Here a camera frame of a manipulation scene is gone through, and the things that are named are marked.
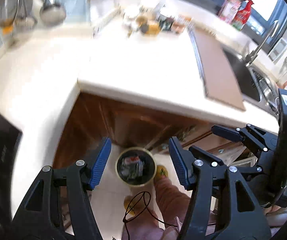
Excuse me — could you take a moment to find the round trash can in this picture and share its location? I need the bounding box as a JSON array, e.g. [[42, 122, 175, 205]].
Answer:
[[115, 147, 157, 187]]

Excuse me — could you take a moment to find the chrome kitchen faucet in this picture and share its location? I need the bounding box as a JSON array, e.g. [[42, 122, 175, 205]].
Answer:
[[244, 20, 280, 66]]

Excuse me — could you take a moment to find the trash pile on counter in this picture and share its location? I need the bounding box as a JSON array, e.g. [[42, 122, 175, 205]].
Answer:
[[123, 3, 192, 37]]

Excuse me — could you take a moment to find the brown wooden cutting board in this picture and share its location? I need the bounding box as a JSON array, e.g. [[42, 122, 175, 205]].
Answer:
[[189, 28, 246, 112]]

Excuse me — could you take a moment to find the stainless steel sink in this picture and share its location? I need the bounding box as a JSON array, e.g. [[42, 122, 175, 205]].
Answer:
[[222, 45, 278, 117]]

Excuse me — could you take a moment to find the brown wooden cabinet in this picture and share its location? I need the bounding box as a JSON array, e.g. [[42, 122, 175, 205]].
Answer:
[[53, 93, 246, 168]]

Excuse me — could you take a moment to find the red spray bottle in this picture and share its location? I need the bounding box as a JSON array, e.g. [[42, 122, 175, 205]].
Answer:
[[232, 0, 254, 31]]

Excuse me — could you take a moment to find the red pink refill pouch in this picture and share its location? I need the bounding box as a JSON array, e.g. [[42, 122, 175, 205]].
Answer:
[[218, 0, 242, 24]]

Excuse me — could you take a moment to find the hanging metal ladle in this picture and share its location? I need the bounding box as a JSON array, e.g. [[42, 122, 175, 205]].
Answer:
[[39, 0, 66, 27]]

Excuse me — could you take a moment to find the hanging mesh strainer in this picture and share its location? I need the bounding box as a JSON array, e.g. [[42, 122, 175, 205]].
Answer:
[[0, 0, 19, 28]]

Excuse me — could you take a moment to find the black thin cable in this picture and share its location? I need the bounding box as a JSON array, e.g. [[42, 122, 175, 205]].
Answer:
[[122, 191, 179, 240]]

